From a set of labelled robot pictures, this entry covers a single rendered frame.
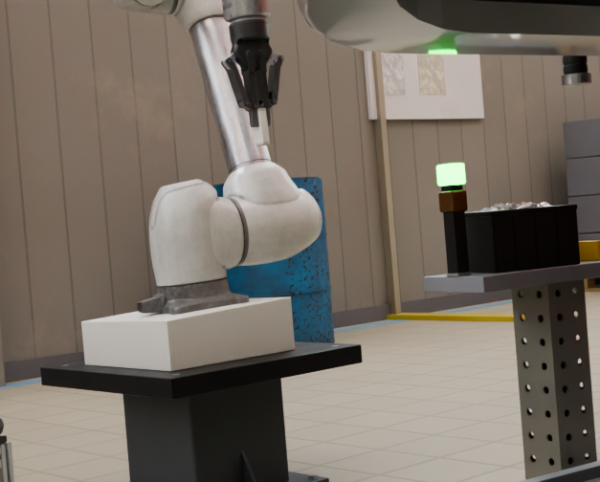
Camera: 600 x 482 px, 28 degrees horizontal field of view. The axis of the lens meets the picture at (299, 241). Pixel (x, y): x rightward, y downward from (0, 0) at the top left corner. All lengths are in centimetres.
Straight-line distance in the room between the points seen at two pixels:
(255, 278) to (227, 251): 257
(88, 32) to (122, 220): 84
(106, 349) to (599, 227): 504
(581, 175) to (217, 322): 507
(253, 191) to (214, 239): 15
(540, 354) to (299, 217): 62
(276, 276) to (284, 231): 250
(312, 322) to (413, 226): 156
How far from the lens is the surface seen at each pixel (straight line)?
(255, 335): 251
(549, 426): 240
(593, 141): 729
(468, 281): 222
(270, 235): 261
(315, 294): 520
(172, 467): 255
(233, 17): 230
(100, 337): 259
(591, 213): 731
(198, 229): 253
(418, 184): 664
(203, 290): 254
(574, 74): 185
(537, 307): 238
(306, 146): 609
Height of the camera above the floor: 58
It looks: 1 degrees down
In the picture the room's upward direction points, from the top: 5 degrees counter-clockwise
